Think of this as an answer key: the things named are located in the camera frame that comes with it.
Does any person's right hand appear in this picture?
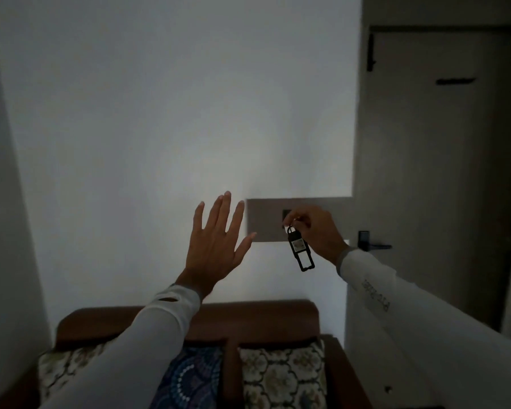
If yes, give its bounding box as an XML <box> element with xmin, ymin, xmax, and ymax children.
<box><xmin>282</xmin><ymin>205</ymin><xmax>350</xmax><ymax>267</ymax></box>

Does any person's left hand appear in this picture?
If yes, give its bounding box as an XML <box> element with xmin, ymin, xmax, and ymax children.
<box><xmin>175</xmin><ymin>191</ymin><xmax>257</xmax><ymax>299</ymax></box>

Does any black key tag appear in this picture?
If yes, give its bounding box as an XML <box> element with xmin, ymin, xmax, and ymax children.
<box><xmin>286</xmin><ymin>224</ymin><xmax>315</xmax><ymax>272</ymax></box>

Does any person's left forearm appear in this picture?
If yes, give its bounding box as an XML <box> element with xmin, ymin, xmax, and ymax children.
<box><xmin>40</xmin><ymin>285</ymin><xmax>202</xmax><ymax>409</ymax></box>

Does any person's right forearm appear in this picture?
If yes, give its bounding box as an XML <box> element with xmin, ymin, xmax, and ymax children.
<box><xmin>336</xmin><ymin>248</ymin><xmax>511</xmax><ymax>409</ymax></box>

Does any brown wooden sofa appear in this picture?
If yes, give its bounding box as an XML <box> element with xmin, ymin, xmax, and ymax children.
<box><xmin>0</xmin><ymin>299</ymin><xmax>372</xmax><ymax>409</ymax></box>

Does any cream floral cushion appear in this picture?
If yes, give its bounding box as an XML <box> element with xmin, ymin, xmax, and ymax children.
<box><xmin>238</xmin><ymin>340</ymin><xmax>328</xmax><ymax>409</ymax></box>
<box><xmin>37</xmin><ymin>340</ymin><xmax>113</xmax><ymax>403</ymax></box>

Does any blue patterned cushion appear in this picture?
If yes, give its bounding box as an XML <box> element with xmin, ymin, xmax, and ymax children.
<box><xmin>150</xmin><ymin>344</ymin><xmax>225</xmax><ymax>409</ymax></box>

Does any beige door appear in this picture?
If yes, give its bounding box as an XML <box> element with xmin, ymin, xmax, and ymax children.
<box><xmin>353</xmin><ymin>25</ymin><xmax>511</xmax><ymax>333</ymax></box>

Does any grey wall switch panel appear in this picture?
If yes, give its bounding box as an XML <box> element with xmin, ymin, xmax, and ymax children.
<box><xmin>246</xmin><ymin>197</ymin><xmax>353</xmax><ymax>243</ymax></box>

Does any black door handle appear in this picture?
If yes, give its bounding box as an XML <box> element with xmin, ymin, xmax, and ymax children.
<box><xmin>358</xmin><ymin>231</ymin><xmax>392</xmax><ymax>253</ymax></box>

